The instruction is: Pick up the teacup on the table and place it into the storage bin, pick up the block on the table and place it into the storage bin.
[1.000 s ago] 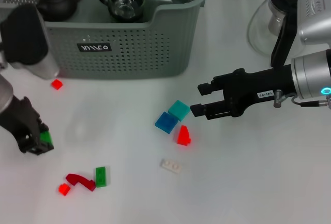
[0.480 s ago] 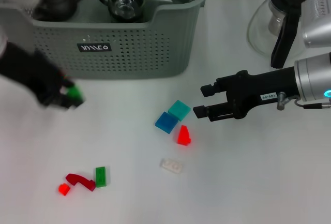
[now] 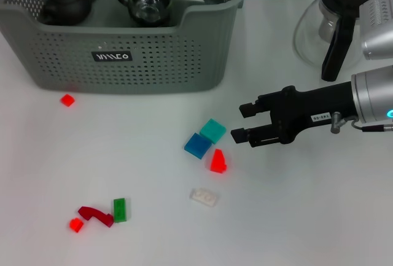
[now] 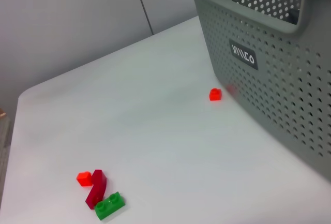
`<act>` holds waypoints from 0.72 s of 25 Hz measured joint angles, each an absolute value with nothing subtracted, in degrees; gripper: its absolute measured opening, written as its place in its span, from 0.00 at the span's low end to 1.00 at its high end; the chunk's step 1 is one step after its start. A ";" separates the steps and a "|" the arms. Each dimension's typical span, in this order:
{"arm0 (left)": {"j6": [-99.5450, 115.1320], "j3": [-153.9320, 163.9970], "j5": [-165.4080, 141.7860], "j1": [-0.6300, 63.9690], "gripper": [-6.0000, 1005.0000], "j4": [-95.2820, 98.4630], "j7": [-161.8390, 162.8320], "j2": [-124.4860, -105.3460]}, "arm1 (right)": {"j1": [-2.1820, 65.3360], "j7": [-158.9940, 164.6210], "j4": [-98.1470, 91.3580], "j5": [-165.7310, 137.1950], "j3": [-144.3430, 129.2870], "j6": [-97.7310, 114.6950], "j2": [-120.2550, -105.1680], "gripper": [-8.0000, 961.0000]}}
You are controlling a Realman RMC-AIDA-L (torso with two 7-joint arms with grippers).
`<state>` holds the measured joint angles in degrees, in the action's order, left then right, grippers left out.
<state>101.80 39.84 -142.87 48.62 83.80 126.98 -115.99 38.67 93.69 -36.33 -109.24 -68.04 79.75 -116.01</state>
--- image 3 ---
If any small red building block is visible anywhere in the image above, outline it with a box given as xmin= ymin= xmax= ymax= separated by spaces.
xmin=60 ymin=93 xmax=76 ymax=108

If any bright red slope block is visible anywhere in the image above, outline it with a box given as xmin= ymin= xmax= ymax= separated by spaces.
xmin=210 ymin=148 xmax=230 ymax=174

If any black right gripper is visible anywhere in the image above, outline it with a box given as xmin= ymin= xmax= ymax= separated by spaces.
xmin=230 ymin=80 xmax=359 ymax=148

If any green building block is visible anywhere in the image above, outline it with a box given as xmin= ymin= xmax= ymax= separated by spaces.
xmin=112 ymin=197 xmax=127 ymax=223

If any grey perforated storage bin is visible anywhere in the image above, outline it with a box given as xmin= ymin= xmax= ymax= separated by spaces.
xmin=0 ymin=0 xmax=248 ymax=95

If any blue square building block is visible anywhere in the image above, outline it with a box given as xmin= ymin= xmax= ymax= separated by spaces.
xmin=184 ymin=133 xmax=212 ymax=159

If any teal square building block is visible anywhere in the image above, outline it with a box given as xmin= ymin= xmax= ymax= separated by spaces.
xmin=199 ymin=118 xmax=227 ymax=144

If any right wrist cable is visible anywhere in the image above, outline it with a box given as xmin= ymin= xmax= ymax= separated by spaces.
xmin=330 ymin=111 xmax=393 ymax=134

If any white flat plate block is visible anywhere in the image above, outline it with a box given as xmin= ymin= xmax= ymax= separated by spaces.
xmin=190 ymin=187 xmax=219 ymax=208

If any dark red arch block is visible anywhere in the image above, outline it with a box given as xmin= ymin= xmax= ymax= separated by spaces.
xmin=77 ymin=206 xmax=115 ymax=227

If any bright red small cube block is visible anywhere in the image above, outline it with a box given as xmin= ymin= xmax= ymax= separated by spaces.
xmin=69 ymin=217 xmax=85 ymax=233

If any glass teapot black lid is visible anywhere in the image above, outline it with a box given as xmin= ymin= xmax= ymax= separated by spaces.
xmin=293 ymin=0 xmax=376 ymax=82

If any dark clay teapot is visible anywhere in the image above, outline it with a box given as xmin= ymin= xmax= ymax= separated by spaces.
xmin=39 ymin=0 xmax=99 ymax=26

